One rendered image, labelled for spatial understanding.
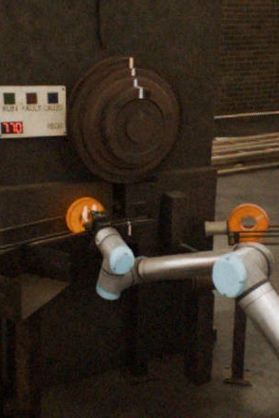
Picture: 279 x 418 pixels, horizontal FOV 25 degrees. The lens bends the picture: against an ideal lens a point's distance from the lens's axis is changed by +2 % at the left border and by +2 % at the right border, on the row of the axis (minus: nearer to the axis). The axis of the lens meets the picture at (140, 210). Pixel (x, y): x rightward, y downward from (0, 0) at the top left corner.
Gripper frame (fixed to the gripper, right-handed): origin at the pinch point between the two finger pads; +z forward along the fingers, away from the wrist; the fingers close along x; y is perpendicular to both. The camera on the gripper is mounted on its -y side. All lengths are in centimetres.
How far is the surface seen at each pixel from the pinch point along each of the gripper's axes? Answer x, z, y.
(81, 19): -5, 30, 65
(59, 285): 21.0, -31.3, -7.2
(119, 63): -13, 12, 55
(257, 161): -305, 263, -151
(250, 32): -508, 594, -129
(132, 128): -14.1, -3.2, 37.1
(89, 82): -1, 10, 49
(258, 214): -65, -24, 4
